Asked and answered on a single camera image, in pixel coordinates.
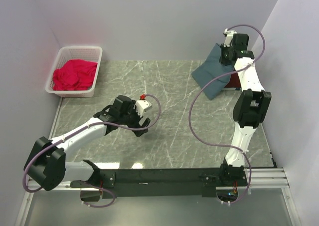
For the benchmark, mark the white plastic laundry basket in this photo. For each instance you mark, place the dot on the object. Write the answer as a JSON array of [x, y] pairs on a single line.
[[87, 53]]

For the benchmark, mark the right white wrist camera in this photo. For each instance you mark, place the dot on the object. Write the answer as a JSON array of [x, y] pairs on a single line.
[[229, 34]]

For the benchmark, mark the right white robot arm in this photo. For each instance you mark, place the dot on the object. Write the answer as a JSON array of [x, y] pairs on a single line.
[[252, 105]]

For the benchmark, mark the folded white blue t-shirt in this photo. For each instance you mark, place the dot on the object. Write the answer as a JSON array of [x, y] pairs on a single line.
[[232, 88]]

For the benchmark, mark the aluminium rail frame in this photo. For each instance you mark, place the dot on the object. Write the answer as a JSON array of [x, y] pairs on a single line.
[[257, 178]]

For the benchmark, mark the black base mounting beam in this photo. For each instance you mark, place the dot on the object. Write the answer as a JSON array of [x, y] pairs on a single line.
[[165, 182]]

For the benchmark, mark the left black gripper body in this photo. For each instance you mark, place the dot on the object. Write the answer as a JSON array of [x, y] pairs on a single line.
[[131, 118]]

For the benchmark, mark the crumpled pink-red t-shirt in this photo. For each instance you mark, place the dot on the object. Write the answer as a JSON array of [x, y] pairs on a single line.
[[74, 75]]

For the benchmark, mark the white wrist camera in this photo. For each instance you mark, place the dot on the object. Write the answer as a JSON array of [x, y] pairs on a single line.
[[142, 105], [229, 34]]

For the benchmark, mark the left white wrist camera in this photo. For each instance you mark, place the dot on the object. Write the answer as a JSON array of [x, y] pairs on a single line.
[[142, 105]]

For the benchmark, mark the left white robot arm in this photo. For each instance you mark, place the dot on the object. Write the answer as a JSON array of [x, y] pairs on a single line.
[[46, 163]]

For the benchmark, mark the blue-grey t-shirt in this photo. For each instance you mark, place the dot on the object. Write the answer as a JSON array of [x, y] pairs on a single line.
[[210, 69]]

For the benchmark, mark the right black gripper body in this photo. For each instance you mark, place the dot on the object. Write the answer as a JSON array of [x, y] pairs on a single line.
[[224, 54]]

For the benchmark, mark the folded dark red t-shirt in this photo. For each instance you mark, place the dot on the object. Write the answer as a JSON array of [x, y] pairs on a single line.
[[234, 82]]

